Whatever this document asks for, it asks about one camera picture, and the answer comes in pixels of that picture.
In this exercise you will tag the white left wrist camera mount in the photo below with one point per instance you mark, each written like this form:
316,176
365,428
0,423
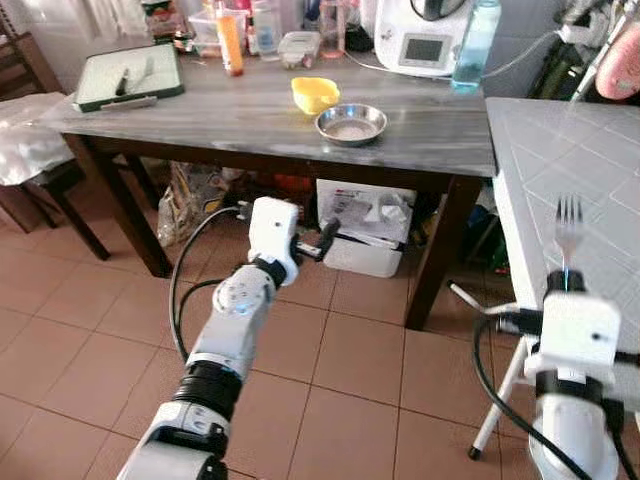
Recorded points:
272,230

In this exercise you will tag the orange bottle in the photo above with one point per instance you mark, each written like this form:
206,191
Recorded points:
230,45

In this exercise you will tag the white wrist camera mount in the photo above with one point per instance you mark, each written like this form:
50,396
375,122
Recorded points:
272,230
575,330

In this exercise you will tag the white charger plug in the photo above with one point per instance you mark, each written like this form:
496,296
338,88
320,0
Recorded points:
575,34

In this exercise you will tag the clear plastic food container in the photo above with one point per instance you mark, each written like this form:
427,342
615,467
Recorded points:
300,48

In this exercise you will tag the tall pink glass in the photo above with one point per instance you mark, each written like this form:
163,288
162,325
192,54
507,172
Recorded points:
335,28

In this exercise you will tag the silver fork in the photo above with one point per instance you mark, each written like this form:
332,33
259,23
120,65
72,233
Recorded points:
568,245

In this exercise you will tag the yellow plastic bowl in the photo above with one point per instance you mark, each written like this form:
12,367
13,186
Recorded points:
315,95

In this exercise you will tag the white folding table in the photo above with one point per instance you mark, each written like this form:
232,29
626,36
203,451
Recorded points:
580,150

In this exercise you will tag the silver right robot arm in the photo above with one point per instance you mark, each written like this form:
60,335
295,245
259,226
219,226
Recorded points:
575,430

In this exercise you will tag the round steel bowl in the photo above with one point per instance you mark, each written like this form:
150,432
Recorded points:
350,125

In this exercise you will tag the dark wooden chair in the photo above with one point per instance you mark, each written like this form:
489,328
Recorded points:
20,65

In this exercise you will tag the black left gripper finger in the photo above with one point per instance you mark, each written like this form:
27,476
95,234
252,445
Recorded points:
331,238

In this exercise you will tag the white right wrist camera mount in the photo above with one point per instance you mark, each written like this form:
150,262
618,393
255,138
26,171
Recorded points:
575,330

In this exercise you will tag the pink rounded object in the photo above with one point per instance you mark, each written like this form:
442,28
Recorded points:
620,60

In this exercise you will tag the dark wooden table marble top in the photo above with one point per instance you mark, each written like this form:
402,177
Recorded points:
250,125

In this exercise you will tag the white food processor steel jug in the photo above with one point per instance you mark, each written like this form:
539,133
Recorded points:
400,30

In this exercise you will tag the printed plastic bag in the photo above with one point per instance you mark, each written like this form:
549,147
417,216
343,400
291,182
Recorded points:
195,205

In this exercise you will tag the clear plastic bottle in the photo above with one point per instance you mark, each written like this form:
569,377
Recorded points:
266,30

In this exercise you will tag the white cutting board green rim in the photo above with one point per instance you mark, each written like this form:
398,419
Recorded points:
100,85

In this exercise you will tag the white storage box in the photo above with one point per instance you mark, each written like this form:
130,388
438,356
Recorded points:
365,230

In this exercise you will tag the clear water bottle teal cap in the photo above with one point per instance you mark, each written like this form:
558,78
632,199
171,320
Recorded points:
475,50

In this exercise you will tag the white cloth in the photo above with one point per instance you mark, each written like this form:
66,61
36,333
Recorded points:
30,140

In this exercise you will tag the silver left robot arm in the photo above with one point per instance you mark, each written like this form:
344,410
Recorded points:
225,340

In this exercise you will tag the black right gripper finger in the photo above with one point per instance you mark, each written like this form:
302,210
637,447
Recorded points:
556,283
575,283

